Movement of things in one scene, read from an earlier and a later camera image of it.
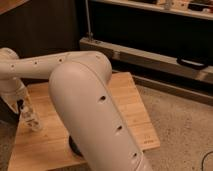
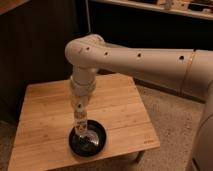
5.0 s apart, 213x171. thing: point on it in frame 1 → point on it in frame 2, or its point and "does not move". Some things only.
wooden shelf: x=202 y=9 does not move
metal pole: x=89 y=33 does not move
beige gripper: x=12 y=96 → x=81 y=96
